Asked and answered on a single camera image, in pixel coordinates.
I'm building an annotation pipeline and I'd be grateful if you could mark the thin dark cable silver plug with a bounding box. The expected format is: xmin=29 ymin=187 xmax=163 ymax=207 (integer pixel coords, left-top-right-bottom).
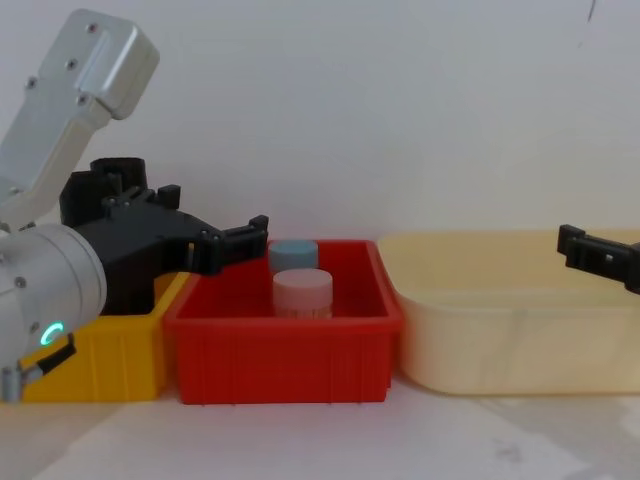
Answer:
xmin=0 ymin=333 xmax=77 ymax=404

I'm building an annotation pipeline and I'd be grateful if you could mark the cream plastic tub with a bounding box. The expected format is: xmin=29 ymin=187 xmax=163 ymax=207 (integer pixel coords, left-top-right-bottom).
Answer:
xmin=376 ymin=229 xmax=640 ymax=399

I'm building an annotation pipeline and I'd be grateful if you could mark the white table cloth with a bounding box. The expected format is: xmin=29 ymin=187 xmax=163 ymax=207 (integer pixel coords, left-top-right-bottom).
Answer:
xmin=0 ymin=383 xmax=640 ymax=480

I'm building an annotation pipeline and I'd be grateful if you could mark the jar with blue lid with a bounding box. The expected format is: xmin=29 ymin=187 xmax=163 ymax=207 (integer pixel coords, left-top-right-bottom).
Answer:
xmin=268 ymin=239 xmax=321 ymax=276

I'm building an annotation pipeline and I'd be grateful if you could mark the yellow plastic bin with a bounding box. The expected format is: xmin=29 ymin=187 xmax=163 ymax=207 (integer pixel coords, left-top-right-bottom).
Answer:
xmin=21 ymin=271 xmax=194 ymax=404

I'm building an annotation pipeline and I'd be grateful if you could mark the jar with pale pink lid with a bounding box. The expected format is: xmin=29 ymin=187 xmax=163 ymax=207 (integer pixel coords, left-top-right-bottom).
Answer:
xmin=270 ymin=269 xmax=335 ymax=320

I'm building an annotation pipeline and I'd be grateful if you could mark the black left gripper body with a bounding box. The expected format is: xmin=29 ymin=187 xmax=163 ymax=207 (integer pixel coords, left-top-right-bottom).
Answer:
xmin=58 ymin=171 xmax=202 ymax=317

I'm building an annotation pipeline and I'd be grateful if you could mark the red plastic bin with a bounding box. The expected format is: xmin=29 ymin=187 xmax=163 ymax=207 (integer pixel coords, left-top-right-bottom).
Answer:
xmin=163 ymin=239 xmax=406 ymax=407

